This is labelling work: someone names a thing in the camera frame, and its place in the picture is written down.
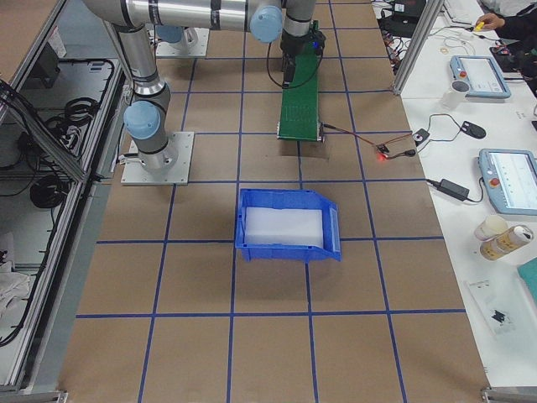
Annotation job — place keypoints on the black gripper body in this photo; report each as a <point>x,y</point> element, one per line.
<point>290,47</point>

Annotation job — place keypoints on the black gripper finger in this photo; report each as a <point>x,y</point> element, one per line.
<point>288,72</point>

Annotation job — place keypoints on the green conveyor belt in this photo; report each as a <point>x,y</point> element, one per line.
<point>299,115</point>

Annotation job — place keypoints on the small sensor board red LED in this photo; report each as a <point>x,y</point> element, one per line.
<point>382,151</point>

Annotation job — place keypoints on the blue plastic bin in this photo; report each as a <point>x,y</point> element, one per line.
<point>289,199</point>

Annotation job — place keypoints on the white foam sheet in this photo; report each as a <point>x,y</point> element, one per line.
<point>284,226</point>

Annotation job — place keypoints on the far teach pendant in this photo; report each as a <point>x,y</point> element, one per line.
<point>474,77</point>

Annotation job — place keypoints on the teach pendant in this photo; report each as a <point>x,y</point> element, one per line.
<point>474,77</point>
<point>510,180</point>

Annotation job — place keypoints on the black computer mouse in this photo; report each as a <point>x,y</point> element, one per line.
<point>473,130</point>

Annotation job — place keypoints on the black power adapter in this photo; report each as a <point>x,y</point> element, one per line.
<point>453,190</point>

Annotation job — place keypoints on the near teach pendant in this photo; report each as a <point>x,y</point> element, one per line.
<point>510,180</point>

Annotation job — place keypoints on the white paper cup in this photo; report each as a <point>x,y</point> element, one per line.
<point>490,227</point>

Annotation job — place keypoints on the yellow drink can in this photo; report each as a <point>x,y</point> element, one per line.
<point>505,243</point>

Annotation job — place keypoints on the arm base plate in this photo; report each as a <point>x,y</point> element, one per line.
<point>169,166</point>
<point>165,50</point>

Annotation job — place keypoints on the aluminium frame post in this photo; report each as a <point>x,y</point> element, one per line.
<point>420,35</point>

